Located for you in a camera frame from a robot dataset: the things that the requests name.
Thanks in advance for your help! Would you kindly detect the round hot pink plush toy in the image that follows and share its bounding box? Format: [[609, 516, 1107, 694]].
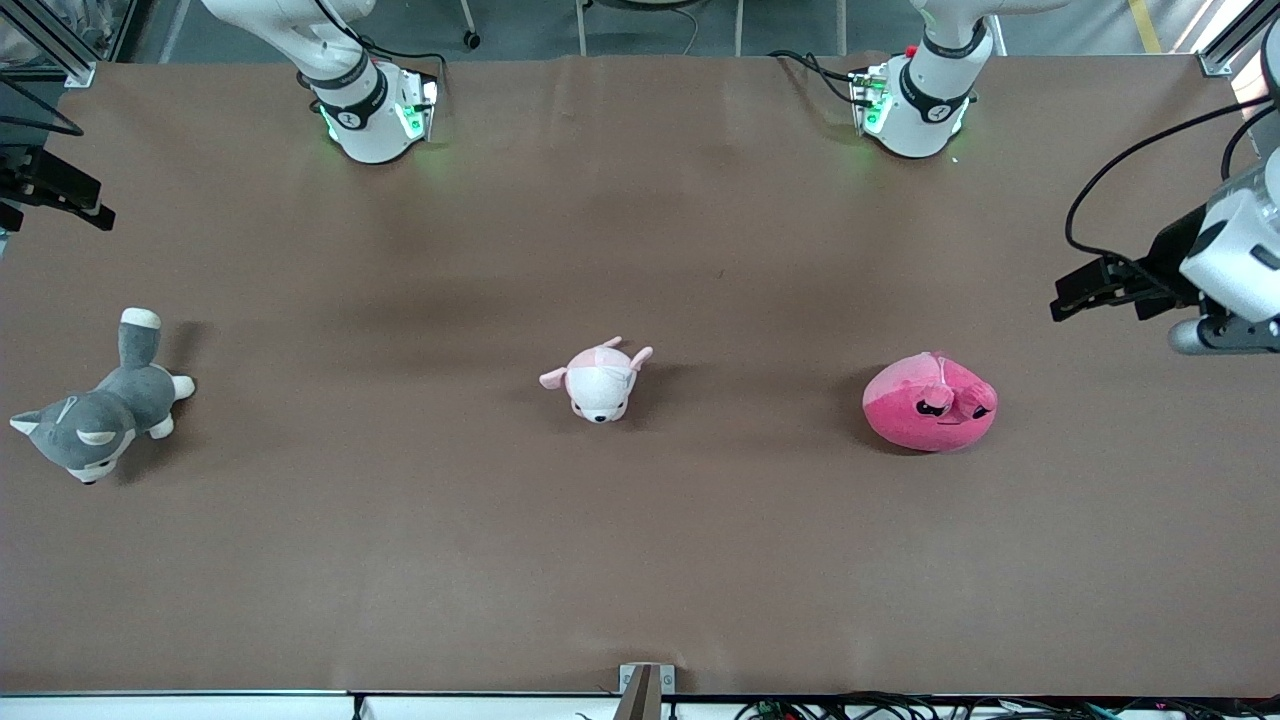
[[862, 351, 999, 454]]

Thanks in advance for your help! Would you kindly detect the grey white husky plush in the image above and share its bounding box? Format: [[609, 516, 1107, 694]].
[[10, 307, 196, 486]]

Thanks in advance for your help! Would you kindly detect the light pink white puppy plush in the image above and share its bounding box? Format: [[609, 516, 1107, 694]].
[[539, 337, 654, 424]]

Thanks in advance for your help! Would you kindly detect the brown table cover sheet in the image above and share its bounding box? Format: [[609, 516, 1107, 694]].
[[0, 52, 1280, 698]]

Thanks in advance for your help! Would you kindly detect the aluminium frame post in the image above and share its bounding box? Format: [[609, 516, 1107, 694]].
[[1197, 0, 1280, 78], [0, 0, 98, 89]]

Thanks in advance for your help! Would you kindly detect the black left arm base cable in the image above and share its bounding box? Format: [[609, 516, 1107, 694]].
[[768, 50, 867, 107]]

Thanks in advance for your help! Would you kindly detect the black arm base cable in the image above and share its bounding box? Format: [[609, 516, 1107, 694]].
[[305, 0, 448, 111], [768, 50, 867, 107]]

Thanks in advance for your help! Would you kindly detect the black right arm base cable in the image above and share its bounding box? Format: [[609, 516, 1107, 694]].
[[305, 0, 448, 111]]

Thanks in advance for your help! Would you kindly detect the black cable bundle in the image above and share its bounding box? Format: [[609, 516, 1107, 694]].
[[735, 692, 1280, 720]]

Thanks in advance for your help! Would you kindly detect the white table edge rail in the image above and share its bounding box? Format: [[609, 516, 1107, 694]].
[[0, 690, 621, 720]]

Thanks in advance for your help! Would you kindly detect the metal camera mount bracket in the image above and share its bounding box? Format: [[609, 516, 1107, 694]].
[[618, 663, 676, 720]]

